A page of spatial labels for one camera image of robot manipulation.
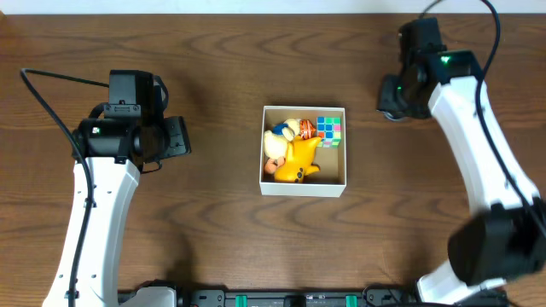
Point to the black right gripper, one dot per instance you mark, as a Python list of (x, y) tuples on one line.
[(386, 100)]

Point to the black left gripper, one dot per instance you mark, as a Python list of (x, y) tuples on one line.
[(177, 136)]

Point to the colourful puzzle cube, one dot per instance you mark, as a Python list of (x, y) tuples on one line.
[(329, 129)]

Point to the orange round spinner toy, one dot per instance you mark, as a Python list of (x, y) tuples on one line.
[(306, 129)]

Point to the white cardboard box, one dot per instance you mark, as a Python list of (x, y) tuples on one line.
[(330, 181)]

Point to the plush duck toy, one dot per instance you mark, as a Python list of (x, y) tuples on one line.
[(276, 143)]

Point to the orange yellow rubber toy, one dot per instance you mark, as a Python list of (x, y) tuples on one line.
[(299, 161)]

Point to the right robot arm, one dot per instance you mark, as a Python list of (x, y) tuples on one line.
[(505, 236)]

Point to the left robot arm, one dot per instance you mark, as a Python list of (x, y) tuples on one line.
[(110, 154)]

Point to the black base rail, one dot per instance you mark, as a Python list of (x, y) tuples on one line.
[(372, 296)]

